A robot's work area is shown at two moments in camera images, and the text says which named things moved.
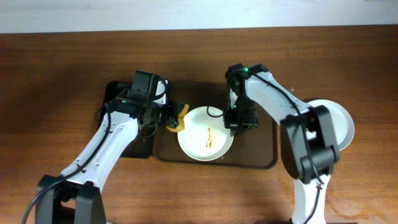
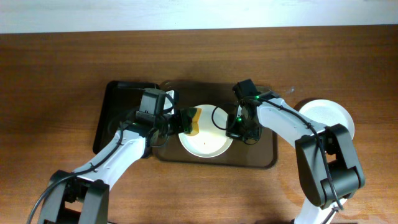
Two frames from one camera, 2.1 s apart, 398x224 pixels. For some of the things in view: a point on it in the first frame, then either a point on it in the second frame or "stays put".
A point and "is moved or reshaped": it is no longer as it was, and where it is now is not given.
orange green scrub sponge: (183, 109) is moved or reshaped
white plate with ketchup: (204, 137) stays put
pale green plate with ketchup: (343, 125) stays put
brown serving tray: (255, 147) stays put
